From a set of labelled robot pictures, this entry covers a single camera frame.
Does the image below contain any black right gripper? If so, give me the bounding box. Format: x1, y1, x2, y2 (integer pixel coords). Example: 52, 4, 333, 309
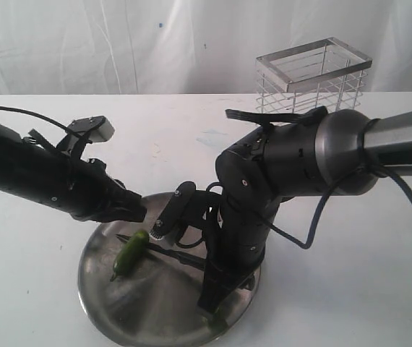
197, 194, 282, 314

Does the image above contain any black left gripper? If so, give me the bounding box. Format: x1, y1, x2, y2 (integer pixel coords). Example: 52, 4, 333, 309
28, 151, 147, 223

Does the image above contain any round stainless steel plate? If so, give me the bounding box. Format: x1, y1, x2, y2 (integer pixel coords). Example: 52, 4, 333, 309
78, 192, 257, 346

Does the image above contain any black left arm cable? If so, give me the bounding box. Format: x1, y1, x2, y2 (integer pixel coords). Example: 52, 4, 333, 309
0, 103, 69, 133

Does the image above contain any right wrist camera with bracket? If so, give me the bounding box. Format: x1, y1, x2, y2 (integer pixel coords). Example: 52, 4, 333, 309
150, 181, 221, 249

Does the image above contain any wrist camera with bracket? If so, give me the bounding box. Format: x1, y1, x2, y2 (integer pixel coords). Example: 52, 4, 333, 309
150, 181, 221, 249
56, 116, 115, 160

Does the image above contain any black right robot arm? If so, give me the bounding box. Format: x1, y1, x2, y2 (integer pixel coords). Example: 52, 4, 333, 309
197, 106, 412, 316

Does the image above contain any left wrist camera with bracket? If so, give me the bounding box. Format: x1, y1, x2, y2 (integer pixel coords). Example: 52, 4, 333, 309
56, 116, 115, 160

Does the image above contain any thick cucumber chunk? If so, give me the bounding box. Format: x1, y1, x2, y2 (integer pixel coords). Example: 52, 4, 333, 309
202, 307, 227, 325

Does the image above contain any black knife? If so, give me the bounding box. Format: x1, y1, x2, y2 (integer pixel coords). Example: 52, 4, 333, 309
116, 234, 205, 270

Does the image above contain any chrome wire utensil holder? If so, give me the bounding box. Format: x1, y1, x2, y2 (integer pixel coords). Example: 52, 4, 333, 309
255, 37, 372, 113

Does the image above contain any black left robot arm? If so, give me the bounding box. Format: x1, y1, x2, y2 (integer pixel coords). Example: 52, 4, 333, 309
0, 116, 147, 223

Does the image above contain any green vegetable piece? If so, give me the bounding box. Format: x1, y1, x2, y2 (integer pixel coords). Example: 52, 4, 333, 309
110, 229, 150, 282

